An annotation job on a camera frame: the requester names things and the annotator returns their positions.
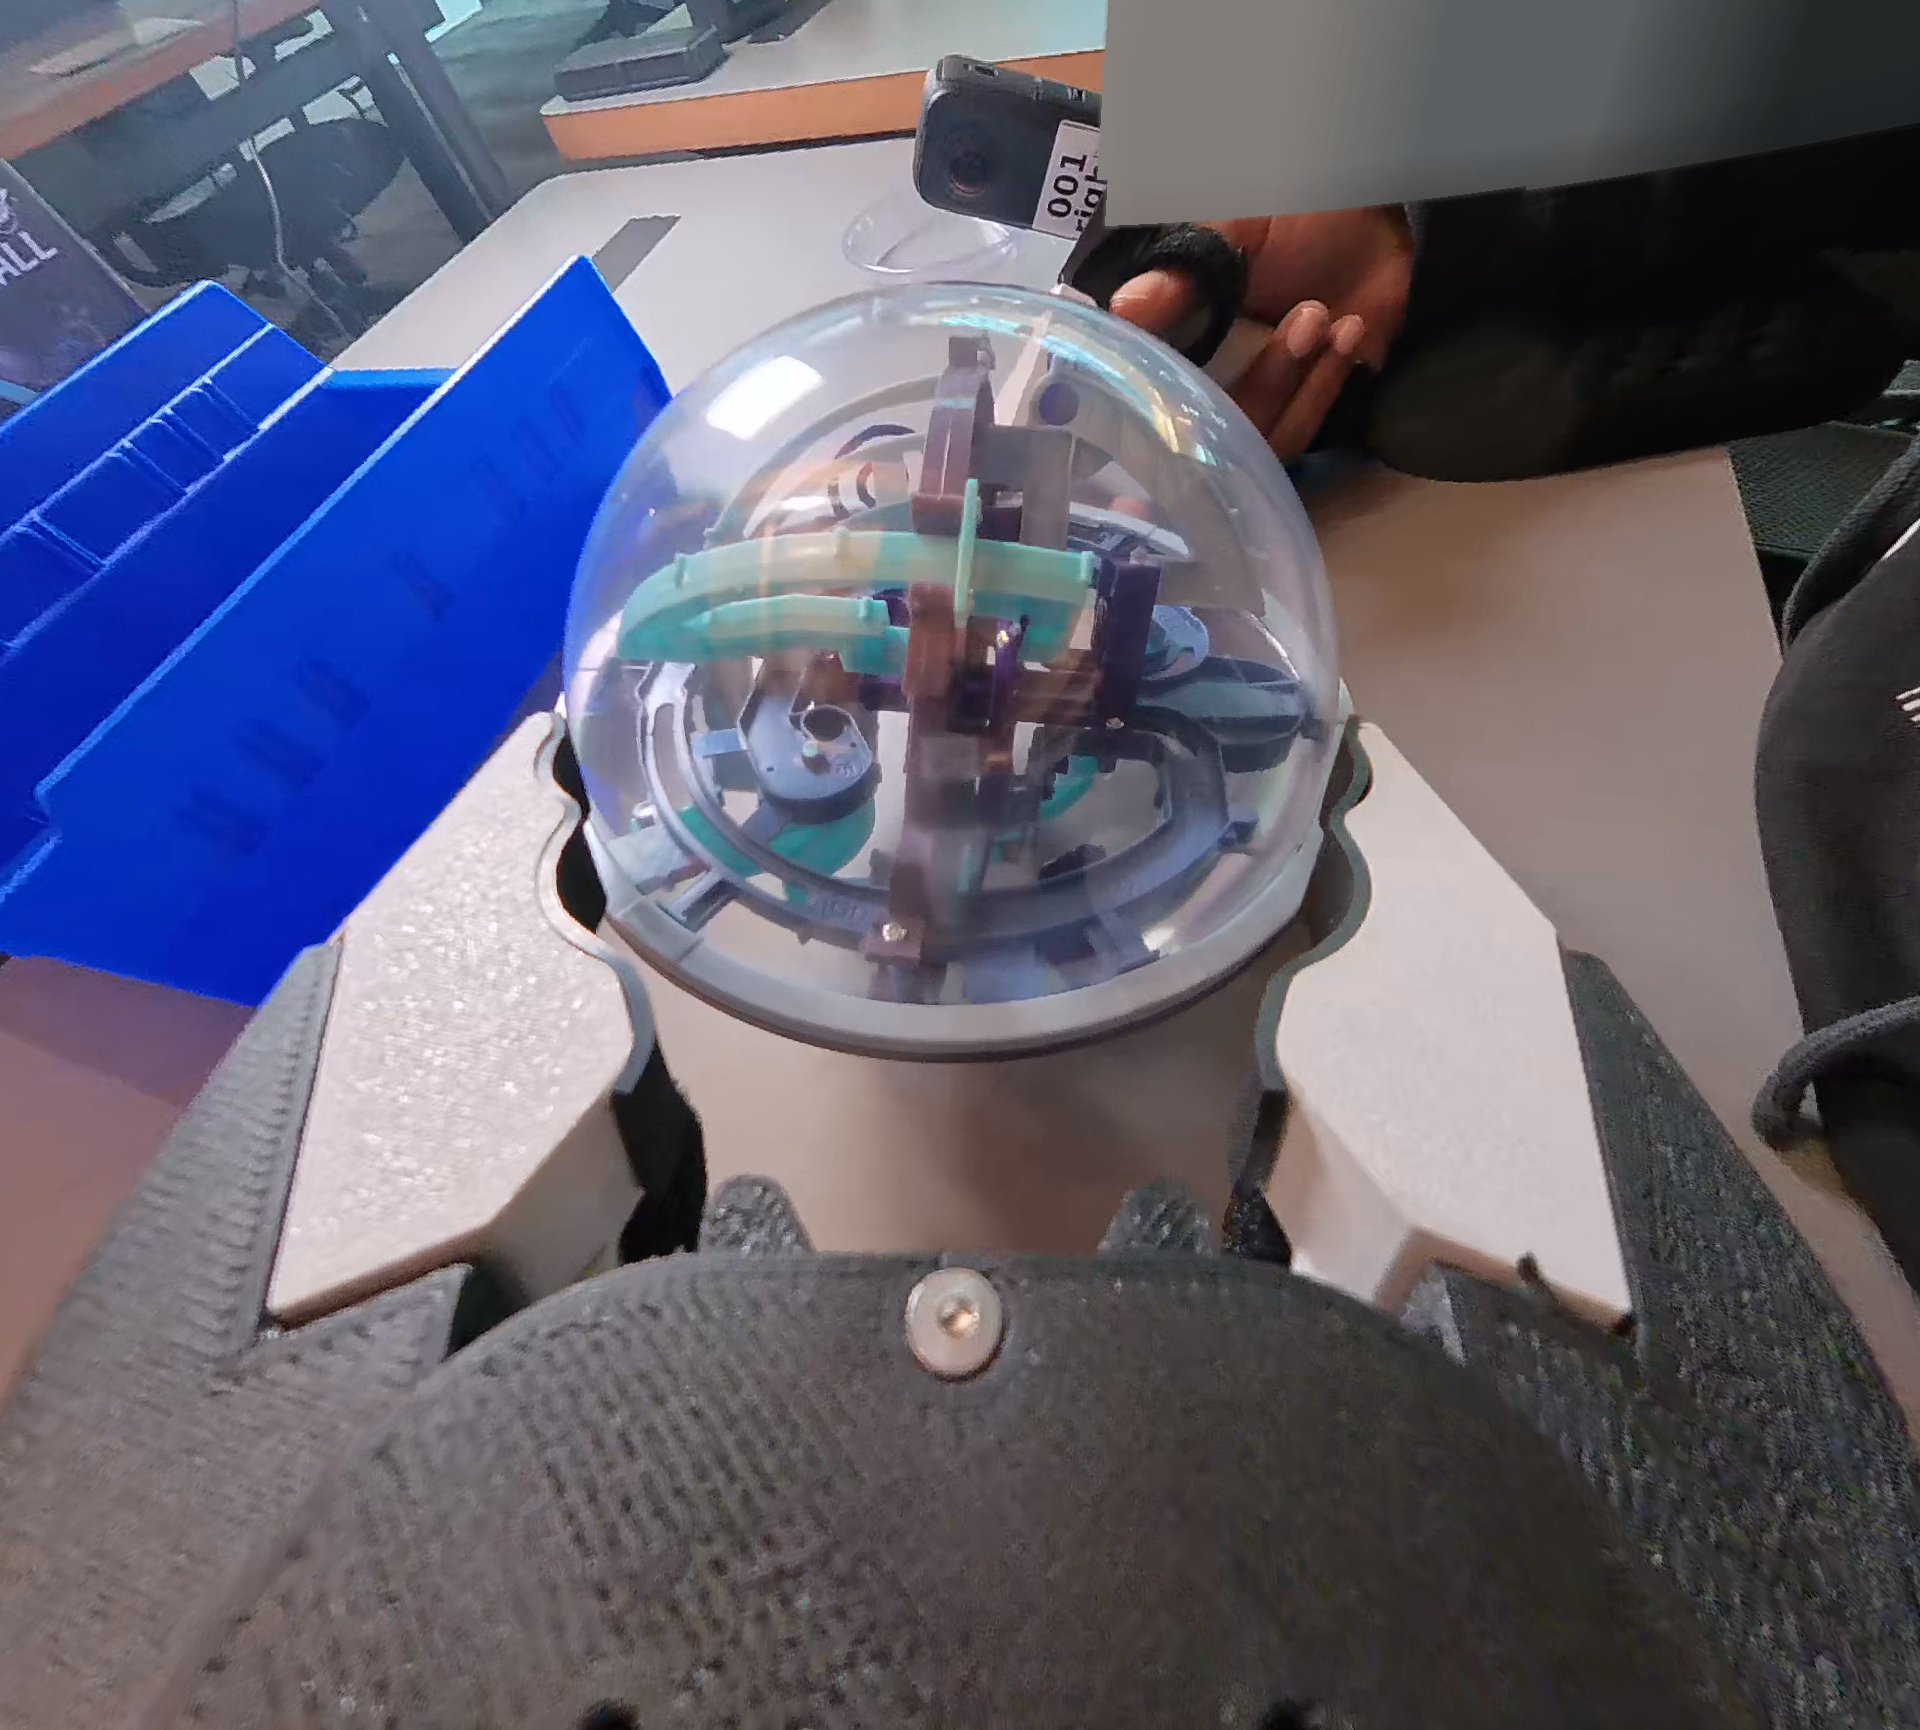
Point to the person's right hand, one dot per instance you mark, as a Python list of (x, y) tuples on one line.
[(1308, 322)]

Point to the person's right forearm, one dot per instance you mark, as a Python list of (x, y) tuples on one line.
[(1651, 337)]

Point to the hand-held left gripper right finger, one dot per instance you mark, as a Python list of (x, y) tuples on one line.
[(1457, 1101)]

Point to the blue plastic bin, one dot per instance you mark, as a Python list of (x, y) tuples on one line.
[(273, 619)]

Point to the clear plastic dish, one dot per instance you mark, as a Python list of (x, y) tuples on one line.
[(925, 236)]

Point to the dark blue maze ball box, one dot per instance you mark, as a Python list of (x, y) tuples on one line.
[(63, 275)]

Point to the clear maze ball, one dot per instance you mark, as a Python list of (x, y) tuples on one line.
[(948, 681)]

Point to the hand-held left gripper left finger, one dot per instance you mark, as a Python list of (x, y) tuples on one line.
[(451, 1071)]

